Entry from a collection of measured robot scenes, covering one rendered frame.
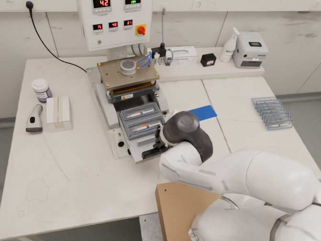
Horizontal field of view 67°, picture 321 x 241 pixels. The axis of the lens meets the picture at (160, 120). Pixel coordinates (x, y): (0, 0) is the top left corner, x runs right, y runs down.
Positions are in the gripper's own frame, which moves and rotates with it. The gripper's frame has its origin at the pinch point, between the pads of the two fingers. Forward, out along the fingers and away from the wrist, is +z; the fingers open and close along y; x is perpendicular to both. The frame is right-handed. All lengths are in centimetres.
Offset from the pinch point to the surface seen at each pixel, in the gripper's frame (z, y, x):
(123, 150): 27.2, -5.2, -11.5
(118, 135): 19.8, -12.8, -12.2
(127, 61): 3.5, -43.5, 0.3
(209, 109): 35, -15, 52
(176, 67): 45, -53, 45
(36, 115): 37, -40, -49
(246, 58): 30, -42, 92
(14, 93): 100, -84, -69
